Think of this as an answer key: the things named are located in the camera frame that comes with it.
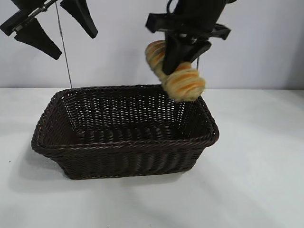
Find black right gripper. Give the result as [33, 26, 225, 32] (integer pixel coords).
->
[145, 0, 232, 75]

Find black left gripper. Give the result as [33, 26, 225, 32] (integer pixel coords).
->
[0, 0, 99, 61]

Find long striped bread loaf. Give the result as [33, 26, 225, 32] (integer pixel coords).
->
[144, 39, 207, 103]

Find dark brown wicker basket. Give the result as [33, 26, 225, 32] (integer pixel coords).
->
[30, 83, 219, 181]

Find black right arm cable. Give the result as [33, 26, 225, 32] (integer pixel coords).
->
[165, 0, 178, 15]

